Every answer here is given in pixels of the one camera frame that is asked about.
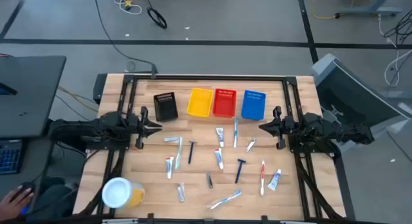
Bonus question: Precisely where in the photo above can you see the packaged teal toothbrush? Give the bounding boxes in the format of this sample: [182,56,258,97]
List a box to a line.
[174,136,183,171]

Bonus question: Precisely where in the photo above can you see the yellow plastic basket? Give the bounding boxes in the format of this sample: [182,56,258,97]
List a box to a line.
[186,87,214,118]

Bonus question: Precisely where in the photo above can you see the clear plastic bag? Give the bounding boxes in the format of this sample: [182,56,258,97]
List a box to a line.
[207,189,243,211]

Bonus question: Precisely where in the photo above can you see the packaged red toothbrush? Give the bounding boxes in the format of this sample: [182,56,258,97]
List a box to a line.
[259,160,267,197]

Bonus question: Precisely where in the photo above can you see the red plastic basket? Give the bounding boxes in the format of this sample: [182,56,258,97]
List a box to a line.
[212,88,238,119]

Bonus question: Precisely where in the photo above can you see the long black floor cable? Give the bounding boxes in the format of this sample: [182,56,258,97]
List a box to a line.
[93,0,158,73]

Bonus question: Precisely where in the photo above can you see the white cable bundle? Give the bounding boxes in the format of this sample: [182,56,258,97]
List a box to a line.
[108,0,143,15]

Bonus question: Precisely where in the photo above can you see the grey desk foot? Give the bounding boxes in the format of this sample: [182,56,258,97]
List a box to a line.
[334,0,402,18]

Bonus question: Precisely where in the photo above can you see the black cable bundle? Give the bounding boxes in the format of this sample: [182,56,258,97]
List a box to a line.
[382,8,412,44]

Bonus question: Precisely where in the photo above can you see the dark blue disposable razor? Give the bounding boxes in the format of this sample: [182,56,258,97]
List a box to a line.
[234,158,247,185]
[187,140,197,165]

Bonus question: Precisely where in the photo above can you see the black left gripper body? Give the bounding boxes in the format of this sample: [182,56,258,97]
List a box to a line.
[127,106,153,150]

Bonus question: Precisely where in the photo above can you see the black computer keyboard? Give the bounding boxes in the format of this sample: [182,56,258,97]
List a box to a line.
[0,139,23,176]

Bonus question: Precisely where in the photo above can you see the packaged blue toothbrush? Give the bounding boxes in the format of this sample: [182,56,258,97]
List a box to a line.
[232,118,240,149]

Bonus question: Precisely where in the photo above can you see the yellow floor cable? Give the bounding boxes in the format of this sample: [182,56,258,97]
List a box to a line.
[310,0,373,21]

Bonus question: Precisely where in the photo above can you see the black desk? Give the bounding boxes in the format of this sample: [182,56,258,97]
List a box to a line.
[0,55,67,139]

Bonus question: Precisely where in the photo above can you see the coiled black cable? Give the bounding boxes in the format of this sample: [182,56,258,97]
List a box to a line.
[146,7,168,30]

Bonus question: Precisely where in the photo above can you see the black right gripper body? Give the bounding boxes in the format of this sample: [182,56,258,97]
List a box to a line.
[272,106,299,151]

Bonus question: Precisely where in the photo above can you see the black computer mouse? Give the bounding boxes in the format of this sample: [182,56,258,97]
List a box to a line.
[16,181,37,199]

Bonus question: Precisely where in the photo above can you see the white floor cable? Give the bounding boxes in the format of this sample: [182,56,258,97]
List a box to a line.
[377,14,412,87]

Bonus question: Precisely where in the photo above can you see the small white blue toothpaste tube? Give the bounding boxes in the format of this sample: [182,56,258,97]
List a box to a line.
[267,168,283,192]

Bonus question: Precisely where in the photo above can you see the yellow tub white lid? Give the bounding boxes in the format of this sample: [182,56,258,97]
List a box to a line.
[101,176,146,209]

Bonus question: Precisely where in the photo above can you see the person's hand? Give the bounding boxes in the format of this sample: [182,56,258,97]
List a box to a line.
[0,185,35,222]

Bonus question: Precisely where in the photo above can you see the black plastic basket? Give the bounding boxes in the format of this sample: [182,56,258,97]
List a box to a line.
[153,91,179,123]

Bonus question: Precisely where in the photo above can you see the blue plastic basket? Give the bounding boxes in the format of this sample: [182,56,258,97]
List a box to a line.
[240,89,267,122]

